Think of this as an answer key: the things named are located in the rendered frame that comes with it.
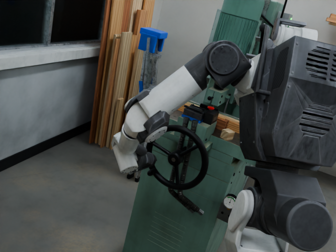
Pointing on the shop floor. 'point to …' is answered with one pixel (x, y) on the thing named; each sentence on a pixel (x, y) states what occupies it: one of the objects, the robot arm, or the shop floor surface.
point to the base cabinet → (178, 212)
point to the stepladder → (149, 66)
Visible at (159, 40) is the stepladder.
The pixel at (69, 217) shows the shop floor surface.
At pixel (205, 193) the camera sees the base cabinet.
